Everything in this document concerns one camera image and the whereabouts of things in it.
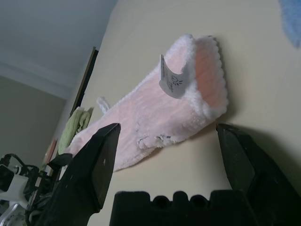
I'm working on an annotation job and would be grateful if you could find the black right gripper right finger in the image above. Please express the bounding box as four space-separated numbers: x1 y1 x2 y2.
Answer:
215 122 301 226

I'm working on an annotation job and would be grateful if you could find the pink terry towel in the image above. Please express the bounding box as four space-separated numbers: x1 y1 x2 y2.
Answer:
67 34 229 174

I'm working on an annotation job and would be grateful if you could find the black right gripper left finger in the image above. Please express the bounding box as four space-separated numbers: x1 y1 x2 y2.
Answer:
40 122 122 226

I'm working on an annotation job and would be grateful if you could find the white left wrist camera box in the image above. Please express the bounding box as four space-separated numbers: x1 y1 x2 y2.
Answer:
0 162 30 204

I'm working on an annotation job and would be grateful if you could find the light blue folded towel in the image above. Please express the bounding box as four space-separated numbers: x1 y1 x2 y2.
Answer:
278 0 301 48

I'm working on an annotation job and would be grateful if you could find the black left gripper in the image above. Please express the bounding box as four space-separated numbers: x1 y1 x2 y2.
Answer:
23 153 72 217

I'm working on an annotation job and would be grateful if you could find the green folded towel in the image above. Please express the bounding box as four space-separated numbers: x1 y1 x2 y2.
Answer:
57 107 94 155

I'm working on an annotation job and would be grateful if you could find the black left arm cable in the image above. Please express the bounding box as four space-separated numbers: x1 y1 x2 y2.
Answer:
0 153 28 170

